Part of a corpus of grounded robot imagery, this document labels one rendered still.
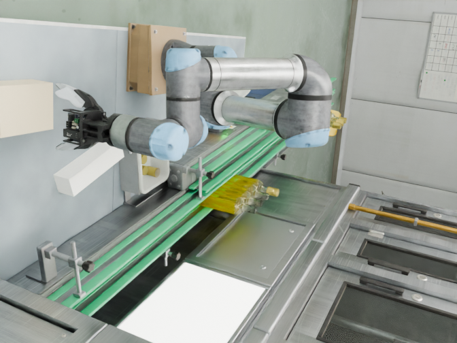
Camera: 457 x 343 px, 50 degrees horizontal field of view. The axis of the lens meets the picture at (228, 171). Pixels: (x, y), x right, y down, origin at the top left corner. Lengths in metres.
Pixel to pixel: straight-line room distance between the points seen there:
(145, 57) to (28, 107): 0.49
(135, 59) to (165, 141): 0.73
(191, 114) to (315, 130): 0.37
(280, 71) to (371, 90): 6.54
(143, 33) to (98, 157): 0.42
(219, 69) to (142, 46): 0.58
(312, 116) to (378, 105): 6.48
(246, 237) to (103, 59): 0.86
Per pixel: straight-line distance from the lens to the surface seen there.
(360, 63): 7.68
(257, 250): 1.84
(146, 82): 1.63
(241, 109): 1.48
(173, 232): 1.77
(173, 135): 0.96
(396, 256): 2.01
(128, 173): 1.70
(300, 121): 1.29
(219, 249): 1.84
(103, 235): 1.61
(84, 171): 1.50
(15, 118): 1.27
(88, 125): 1.09
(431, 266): 2.00
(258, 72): 1.16
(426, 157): 7.88
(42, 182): 1.47
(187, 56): 1.05
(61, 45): 1.46
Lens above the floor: 1.78
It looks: 24 degrees down
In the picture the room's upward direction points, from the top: 103 degrees clockwise
